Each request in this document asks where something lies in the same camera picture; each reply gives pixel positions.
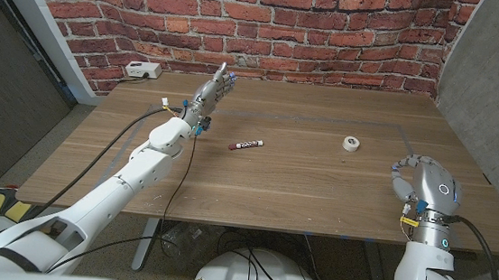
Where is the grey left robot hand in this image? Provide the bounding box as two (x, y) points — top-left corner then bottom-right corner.
(178, 58), (239, 139)

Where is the black power strip cord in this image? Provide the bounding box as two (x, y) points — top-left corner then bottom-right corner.
(116, 71), (150, 88)

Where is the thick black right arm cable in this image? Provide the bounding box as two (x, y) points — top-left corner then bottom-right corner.
(445, 214), (499, 280)

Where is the red brick printed backdrop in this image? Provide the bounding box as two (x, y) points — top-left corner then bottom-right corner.
(11, 0), (487, 130)

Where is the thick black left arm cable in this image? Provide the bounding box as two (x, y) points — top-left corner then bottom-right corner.
(14, 95), (185, 246)

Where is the red and white marker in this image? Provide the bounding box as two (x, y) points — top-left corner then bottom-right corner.
(227, 136), (265, 154)

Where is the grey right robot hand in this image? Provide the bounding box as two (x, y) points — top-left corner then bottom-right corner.
(383, 152), (466, 252)

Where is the white power strip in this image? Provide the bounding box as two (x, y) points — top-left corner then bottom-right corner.
(124, 60), (164, 80)

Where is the white tape roll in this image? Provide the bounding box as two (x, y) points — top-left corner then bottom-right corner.
(341, 135), (362, 154)

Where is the grey table leg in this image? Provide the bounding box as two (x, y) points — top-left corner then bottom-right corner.
(358, 239), (393, 280)
(130, 215), (161, 273)

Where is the clear plastic bag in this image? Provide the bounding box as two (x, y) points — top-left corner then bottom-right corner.
(156, 220), (220, 274)

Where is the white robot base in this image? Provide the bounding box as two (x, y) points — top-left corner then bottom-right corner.
(190, 242), (326, 280)

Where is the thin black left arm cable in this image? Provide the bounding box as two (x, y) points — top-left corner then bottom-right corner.
(157, 132), (199, 257)

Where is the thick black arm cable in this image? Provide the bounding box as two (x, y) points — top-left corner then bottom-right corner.
(445, 214), (499, 280)
(14, 95), (185, 246)

